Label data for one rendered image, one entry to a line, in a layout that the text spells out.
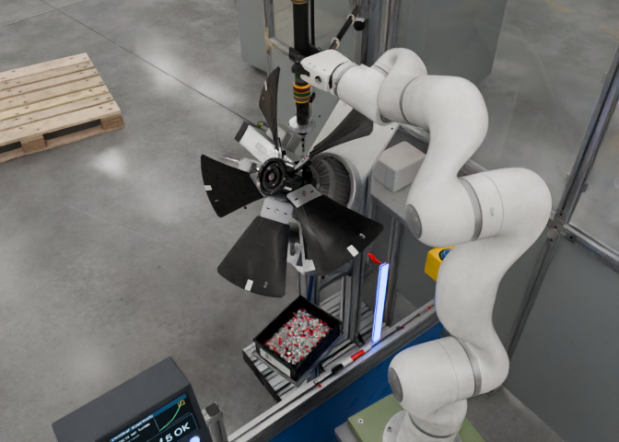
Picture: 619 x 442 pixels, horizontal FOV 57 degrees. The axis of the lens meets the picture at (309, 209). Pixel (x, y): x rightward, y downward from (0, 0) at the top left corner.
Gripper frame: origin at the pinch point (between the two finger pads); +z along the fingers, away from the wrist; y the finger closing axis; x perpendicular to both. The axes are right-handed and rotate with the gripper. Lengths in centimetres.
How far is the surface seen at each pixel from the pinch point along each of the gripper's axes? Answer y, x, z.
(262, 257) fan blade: -15, -63, 1
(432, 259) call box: 21, -58, -33
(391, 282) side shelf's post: 53, -131, 9
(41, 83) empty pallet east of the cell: -9, -151, 320
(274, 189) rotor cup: -6.4, -44.0, 6.3
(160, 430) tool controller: -66, -45, -41
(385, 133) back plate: 34, -39, 3
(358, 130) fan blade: 12.9, -23.7, -7.5
